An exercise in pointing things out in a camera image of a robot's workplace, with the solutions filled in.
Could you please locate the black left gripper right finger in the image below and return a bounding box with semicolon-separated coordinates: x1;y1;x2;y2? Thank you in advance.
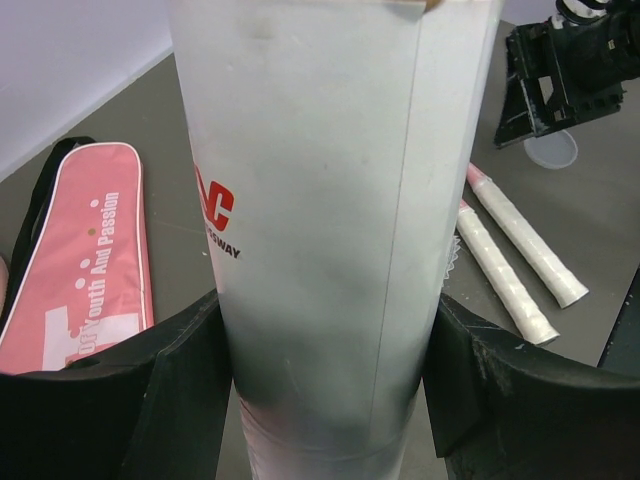
422;295;639;479

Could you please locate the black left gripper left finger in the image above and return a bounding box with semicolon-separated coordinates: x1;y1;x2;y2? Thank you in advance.
1;292;231;479

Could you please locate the pink badminton racket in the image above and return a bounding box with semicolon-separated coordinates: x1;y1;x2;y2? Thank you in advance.
466;164;589;308
456;200;560;345

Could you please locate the white shuttlecock tube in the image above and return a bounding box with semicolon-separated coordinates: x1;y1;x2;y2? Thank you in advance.
168;1;503;479

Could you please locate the pink badminton racket lower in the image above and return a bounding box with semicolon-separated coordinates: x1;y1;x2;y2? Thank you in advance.
456;200;560;345

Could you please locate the clear round tube lid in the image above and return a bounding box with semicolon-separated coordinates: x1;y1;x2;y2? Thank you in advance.
523;130;578;170

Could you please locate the pink three-tier wooden shelf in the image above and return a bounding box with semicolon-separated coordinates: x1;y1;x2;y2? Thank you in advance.
0;256;10;324

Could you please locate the pink racket bag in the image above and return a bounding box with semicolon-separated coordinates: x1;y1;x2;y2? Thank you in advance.
1;137;154;375

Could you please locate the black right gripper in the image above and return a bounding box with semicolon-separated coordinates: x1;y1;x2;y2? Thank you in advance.
493;1;639;149

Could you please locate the pink badminton racket upper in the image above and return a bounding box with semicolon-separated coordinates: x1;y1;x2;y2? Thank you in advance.
466;164;589;308

